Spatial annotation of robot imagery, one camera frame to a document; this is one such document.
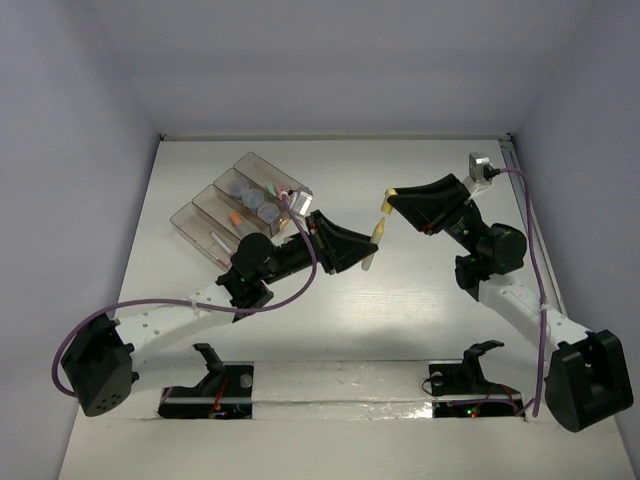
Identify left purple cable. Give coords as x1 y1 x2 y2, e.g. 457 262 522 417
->
52 194 319 399

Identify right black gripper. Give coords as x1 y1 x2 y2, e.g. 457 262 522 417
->
387 173 487 258

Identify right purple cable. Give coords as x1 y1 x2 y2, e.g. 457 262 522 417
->
492 167 549 419

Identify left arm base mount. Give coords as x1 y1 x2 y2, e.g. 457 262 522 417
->
157 343 255 420

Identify clear brown compartment organizer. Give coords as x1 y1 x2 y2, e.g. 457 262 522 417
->
170 152 310 272

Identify clear tape roll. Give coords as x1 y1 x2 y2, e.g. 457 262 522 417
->
227 177 250 198

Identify yellow eraser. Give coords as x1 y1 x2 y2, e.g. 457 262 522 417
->
381 188 397 215

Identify aluminium rail right edge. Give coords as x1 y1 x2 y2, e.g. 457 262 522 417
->
499 134 579 354

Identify purple cable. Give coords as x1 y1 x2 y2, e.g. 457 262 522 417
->
52 194 319 399
492 167 549 419

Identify yellow highlighter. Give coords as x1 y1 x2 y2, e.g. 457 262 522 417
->
361 217 385 271

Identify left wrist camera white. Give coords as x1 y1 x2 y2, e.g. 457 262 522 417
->
279 187 313 217

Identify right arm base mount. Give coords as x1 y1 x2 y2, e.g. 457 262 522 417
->
421 340 525 419

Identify silver taped front board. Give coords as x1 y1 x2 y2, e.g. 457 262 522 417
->
252 361 432 421

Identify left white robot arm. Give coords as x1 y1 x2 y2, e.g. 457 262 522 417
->
51 211 378 417

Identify small orange eraser cap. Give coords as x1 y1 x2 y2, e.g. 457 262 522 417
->
229 211 243 226

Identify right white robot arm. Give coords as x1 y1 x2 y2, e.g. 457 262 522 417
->
382 174 634 432

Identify white pink-capped pen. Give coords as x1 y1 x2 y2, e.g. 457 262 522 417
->
210 231 233 256

